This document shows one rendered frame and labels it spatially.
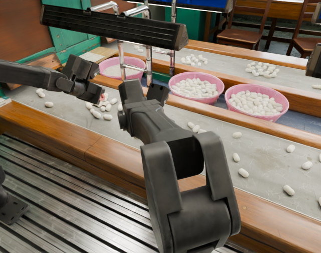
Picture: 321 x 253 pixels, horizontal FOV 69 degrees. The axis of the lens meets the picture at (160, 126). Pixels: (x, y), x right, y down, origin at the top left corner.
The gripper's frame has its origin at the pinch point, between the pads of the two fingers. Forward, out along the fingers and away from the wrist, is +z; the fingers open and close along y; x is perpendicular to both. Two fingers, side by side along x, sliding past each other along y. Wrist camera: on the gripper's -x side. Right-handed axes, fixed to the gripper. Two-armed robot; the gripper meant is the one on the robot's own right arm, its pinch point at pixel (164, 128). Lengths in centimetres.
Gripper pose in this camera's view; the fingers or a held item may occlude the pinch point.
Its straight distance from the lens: 71.0
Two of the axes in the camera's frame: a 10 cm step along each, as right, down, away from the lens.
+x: -3.1, 9.5, 0.4
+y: -8.8, -3.0, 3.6
